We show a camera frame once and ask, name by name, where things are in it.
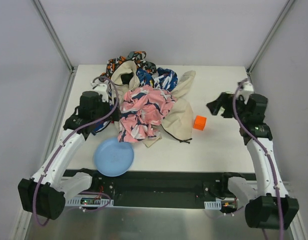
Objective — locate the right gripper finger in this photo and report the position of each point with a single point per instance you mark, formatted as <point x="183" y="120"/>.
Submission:
<point x="220" y="102"/>
<point x="227" y="109"/>

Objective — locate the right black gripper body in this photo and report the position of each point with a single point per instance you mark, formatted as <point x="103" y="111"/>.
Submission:
<point x="225" y="105"/>

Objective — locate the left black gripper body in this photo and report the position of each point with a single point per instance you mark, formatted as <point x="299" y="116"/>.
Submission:
<point x="114" y="113"/>

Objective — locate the beige cloth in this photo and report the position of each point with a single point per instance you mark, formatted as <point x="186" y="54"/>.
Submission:
<point x="178" y="123"/>

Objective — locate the pink patterned cloth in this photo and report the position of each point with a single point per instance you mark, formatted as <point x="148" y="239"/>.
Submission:
<point x="142" y="110"/>

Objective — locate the blue white patterned cloth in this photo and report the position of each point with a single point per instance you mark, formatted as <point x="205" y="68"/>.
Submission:
<point x="165" y="79"/>

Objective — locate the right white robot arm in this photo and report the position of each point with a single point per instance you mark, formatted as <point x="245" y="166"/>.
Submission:
<point x="269" y="206"/>

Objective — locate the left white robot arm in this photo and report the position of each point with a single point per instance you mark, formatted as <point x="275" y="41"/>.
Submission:
<point x="44" y="194"/>

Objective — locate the orange black patterned cloth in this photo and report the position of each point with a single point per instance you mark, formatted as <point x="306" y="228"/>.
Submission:
<point x="138" y="57"/>

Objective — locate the orange cube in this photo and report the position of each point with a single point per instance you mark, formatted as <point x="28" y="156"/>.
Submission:
<point x="199" y="122"/>

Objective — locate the blue plastic plate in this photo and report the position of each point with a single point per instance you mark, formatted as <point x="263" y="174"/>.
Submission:
<point x="113" y="158"/>

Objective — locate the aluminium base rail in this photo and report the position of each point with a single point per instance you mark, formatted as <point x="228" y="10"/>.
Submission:
<point x="288" y="186"/>

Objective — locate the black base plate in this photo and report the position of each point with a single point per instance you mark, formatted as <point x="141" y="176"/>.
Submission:
<point x="153" y="189"/>

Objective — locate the right white cable duct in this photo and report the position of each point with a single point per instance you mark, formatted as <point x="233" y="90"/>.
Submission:
<point x="213" y="205"/>

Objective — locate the white cable duct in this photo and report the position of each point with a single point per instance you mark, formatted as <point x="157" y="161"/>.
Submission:
<point x="213" y="205"/>
<point x="92" y="202"/>

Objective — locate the left white cable duct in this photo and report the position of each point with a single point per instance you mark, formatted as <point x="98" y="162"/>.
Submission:
<point x="92" y="202"/>

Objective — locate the right aluminium frame post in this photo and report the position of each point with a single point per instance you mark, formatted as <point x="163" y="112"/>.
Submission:
<point x="274" y="28"/>

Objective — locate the aluminium frame post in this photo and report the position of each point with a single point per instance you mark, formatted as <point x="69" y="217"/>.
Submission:
<point x="53" y="35"/>
<point x="274" y="28"/>

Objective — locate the left aluminium frame post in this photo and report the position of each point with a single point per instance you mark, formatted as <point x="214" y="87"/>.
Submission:
<point x="53" y="35"/>

